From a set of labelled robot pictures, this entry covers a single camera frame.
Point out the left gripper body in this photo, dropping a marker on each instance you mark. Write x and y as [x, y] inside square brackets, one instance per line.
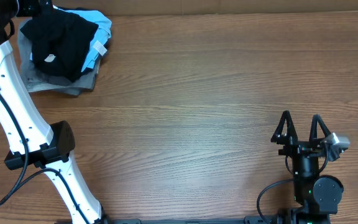
[30, 8]

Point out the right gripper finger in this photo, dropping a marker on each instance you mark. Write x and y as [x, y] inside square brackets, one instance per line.
[285, 133]
[317, 120]

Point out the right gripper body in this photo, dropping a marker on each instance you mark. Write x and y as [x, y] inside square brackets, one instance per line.
[298, 149]

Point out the black t-shirt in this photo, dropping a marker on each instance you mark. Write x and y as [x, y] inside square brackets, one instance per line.
[60, 43]

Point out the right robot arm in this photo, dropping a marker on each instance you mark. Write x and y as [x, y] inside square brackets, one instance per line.
[318, 195]

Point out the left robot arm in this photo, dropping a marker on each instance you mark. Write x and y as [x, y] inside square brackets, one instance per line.
[49, 147]

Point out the grey folded garment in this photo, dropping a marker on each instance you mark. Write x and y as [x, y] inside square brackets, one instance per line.
[35, 80]

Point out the light blue printed t-shirt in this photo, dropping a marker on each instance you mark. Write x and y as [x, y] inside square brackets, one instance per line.
[101, 36]

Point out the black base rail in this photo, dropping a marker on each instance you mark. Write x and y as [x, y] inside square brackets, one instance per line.
[245, 220]

